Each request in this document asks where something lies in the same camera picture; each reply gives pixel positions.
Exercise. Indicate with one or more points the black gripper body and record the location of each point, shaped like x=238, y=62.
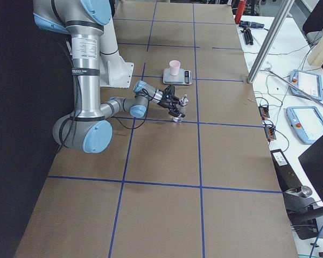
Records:
x=166, y=104

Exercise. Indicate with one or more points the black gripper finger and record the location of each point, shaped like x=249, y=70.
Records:
x=174, y=112
x=176, y=100

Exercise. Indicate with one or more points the clear glass sauce bottle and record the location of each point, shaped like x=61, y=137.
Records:
x=182, y=108

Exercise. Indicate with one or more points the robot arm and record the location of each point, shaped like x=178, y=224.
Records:
x=87, y=127

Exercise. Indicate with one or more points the digital kitchen scale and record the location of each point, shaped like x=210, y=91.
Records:
x=184, y=77

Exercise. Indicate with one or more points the upper orange connector board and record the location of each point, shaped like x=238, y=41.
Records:
x=264, y=112

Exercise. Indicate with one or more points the orange connector board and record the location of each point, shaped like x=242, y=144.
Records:
x=264, y=112
x=270, y=132

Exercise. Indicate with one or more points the lower orange connector board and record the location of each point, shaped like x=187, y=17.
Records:
x=270, y=132

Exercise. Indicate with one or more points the red bottle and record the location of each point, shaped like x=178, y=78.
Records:
x=240, y=11

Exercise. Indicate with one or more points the black box with label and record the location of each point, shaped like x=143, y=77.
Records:
x=287, y=178

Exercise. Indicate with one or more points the lower blue teach pendant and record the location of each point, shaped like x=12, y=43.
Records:
x=306, y=122

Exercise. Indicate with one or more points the blue teach pendant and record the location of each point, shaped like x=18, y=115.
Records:
x=306, y=122
x=307, y=82

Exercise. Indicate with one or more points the upper blue teach pendant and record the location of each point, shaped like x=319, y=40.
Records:
x=307, y=82

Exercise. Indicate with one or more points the black monitor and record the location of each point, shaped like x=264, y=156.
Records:
x=311, y=161

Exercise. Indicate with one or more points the grey clamp stand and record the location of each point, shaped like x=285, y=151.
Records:
x=305, y=215

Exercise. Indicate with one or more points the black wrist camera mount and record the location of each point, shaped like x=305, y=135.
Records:
x=169, y=92

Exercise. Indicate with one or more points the aluminium frame post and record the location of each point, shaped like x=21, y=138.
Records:
x=270, y=37

